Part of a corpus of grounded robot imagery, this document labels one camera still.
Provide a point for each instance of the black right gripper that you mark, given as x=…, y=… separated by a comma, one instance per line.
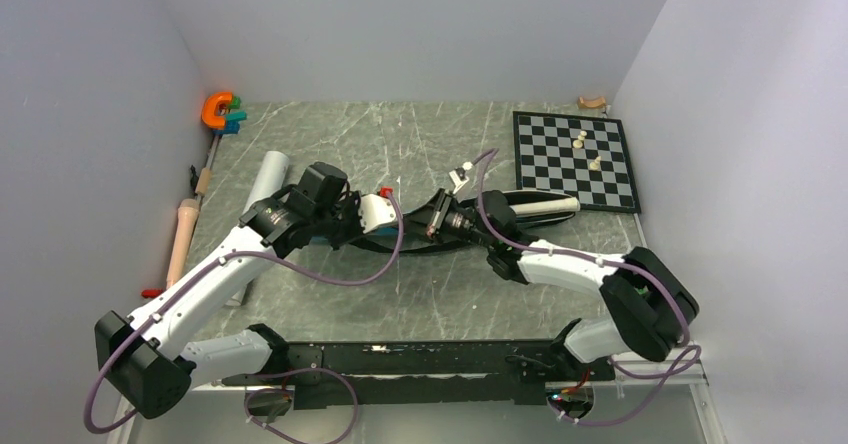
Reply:
x=440, y=213

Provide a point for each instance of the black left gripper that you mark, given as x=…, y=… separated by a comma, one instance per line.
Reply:
x=353, y=202

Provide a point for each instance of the blue racket bag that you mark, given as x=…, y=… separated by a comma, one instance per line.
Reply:
x=408, y=235

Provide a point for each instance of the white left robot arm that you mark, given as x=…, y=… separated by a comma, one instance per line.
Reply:
x=151, y=356

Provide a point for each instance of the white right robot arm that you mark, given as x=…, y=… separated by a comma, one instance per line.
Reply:
x=648, y=308

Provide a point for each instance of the green blue toy blocks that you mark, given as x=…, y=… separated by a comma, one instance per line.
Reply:
x=233, y=115

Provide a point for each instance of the cream chess pawn upper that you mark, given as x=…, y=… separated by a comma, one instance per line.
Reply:
x=580, y=140

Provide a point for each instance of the cream chess pawn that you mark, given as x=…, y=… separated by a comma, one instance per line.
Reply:
x=595, y=164
x=580, y=140

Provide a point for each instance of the black white chessboard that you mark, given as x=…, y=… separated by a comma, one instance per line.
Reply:
x=546, y=161

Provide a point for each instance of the cream chess pawn lower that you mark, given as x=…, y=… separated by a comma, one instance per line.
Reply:
x=595, y=164

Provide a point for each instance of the orange C-shaped toy block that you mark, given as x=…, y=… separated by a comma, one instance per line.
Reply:
x=215, y=109

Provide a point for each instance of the wooden arch block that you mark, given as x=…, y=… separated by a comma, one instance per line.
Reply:
x=596, y=103

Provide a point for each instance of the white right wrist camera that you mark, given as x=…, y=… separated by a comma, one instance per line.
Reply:
x=460, y=177

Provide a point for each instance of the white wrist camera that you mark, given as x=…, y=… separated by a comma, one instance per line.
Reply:
x=375, y=212
x=460, y=177

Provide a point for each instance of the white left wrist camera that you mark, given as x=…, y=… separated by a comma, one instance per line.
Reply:
x=375, y=212

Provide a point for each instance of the beige handle tool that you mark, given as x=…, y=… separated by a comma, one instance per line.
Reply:
x=187, y=215

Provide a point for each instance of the black base frame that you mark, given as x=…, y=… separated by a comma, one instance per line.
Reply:
x=523, y=372

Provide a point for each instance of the red clamp on rail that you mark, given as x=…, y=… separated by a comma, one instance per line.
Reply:
x=151, y=293

